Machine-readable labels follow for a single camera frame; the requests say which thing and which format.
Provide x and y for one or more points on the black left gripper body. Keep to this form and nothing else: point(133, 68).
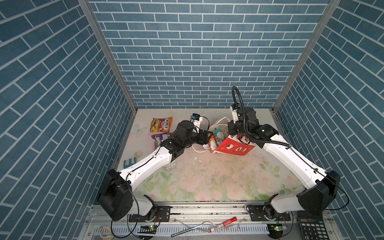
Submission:
point(200, 139)

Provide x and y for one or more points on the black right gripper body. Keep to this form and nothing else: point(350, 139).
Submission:
point(235, 128)

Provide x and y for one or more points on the red white paper bag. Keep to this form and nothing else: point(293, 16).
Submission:
point(237, 145)

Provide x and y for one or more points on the purple snack packet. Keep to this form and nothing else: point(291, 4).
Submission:
point(159, 138)

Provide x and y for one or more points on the teal red snack packet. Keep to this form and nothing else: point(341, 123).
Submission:
point(219, 136)

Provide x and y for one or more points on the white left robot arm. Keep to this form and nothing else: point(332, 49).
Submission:
point(116, 193)

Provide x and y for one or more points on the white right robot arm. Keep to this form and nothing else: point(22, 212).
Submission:
point(320, 187)

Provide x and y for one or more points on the red marker pen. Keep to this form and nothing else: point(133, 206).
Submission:
point(223, 224)

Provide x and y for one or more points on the metal rod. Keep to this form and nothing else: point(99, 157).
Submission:
point(198, 228)

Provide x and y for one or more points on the black calculator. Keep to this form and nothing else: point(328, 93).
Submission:
point(312, 227)

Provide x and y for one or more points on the beige rubber band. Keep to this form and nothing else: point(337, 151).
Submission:
point(105, 233)

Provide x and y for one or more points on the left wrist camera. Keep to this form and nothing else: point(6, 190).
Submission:
point(196, 119)

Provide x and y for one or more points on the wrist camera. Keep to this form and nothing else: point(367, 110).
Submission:
point(196, 119)
point(238, 113)

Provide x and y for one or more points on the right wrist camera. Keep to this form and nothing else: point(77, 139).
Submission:
point(238, 113)

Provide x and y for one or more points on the aluminium front rail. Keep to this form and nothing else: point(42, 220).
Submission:
point(185, 215)

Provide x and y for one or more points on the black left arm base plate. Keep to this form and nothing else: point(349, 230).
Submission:
point(156, 214)

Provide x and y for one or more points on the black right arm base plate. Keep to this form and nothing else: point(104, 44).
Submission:
point(258, 214)

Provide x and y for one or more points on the aluminium corner frame post right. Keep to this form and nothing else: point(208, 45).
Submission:
point(318, 30)

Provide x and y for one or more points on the aluminium corner frame post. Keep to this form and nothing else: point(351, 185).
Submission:
point(93, 22)
point(318, 30)

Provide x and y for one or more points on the aluminium corner frame post left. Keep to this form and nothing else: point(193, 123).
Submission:
point(93, 22)

